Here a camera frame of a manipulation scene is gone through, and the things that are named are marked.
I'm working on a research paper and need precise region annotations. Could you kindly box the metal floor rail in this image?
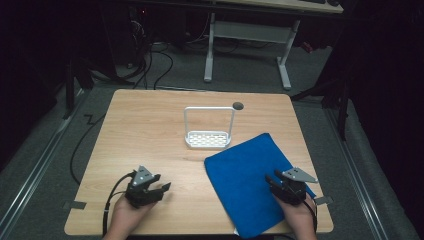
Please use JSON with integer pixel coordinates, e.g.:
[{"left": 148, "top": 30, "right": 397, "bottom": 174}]
[
  {"left": 323, "top": 105, "right": 390, "bottom": 240},
  {"left": 0, "top": 91, "right": 86, "bottom": 232}
]

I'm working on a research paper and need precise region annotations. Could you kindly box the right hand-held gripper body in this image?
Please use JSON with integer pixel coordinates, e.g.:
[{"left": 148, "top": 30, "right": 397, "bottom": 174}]
[{"left": 270, "top": 167, "right": 319, "bottom": 206}]

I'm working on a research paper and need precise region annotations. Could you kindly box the black metal stand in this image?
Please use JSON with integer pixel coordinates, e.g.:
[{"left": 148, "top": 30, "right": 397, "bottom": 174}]
[
  {"left": 62, "top": 54, "right": 95, "bottom": 120},
  {"left": 290, "top": 66, "right": 352, "bottom": 142}
]

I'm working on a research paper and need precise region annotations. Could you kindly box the grey tape strip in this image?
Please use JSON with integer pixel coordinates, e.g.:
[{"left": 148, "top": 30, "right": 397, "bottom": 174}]
[
  {"left": 62, "top": 200, "right": 88, "bottom": 211},
  {"left": 313, "top": 195, "right": 334, "bottom": 206}
]

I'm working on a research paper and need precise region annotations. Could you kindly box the person's left hand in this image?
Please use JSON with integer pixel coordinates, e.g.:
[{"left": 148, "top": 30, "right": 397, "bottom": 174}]
[{"left": 109, "top": 194, "right": 158, "bottom": 235}]

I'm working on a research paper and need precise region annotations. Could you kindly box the blue cloth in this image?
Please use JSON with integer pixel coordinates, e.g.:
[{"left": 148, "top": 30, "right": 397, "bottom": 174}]
[{"left": 203, "top": 132, "right": 317, "bottom": 240}]

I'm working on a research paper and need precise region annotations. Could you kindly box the light wooden desk top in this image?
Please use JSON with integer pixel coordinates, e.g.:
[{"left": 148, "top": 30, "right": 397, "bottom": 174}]
[{"left": 213, "top": 0, "right": 344, "bottom": 15}]

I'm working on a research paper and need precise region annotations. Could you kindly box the bundle of black cables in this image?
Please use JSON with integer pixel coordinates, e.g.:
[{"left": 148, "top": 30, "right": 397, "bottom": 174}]
[{"left": 124, "top": 8, "right": 175, "bottom": 91}]

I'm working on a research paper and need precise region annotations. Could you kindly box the black floor cable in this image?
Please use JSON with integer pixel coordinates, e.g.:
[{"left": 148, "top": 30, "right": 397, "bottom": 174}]
[{"left": 69, "top": 113, "right": 107, "bottom": 186}]

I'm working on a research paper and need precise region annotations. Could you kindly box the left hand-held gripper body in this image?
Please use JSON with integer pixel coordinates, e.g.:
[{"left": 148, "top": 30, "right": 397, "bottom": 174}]
[{"left": 124, "top": 164, "right": 165, "bottom": 210}]

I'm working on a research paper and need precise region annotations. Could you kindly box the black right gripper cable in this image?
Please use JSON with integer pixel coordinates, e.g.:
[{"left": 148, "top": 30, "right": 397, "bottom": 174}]
[{"left": 301, "top": 195, "right": 319, "bottom": 233}]

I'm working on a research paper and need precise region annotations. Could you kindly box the white rack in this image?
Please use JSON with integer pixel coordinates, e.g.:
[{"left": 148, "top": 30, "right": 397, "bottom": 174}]
[{"left": 183, "top": 105, "right": 236, "bottom": 150}]

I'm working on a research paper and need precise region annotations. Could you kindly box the white metal desk frame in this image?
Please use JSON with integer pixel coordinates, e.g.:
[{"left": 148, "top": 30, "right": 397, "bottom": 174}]
[{"left": 203, "top": 12, "right": 302, "bottom": 91}]

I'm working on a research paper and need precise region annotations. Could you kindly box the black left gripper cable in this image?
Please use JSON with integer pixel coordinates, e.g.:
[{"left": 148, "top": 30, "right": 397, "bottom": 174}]
[{"left": 102, "top": 171, "right": 138, "bottom": 238}]

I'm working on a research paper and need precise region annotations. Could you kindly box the person's right hand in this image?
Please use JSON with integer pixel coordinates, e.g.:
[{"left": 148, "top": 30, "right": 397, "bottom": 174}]
[{"left": 273, "top": 193, "right": 318, "bottom": 235}]

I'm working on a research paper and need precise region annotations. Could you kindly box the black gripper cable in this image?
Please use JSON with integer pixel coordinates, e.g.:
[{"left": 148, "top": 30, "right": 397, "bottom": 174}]
[
  {"left": 102, "top": 171, "right": 138, "bottom": 238},
  {"left": 301, "top": 195, "right": 319, "bottom": 233}
]

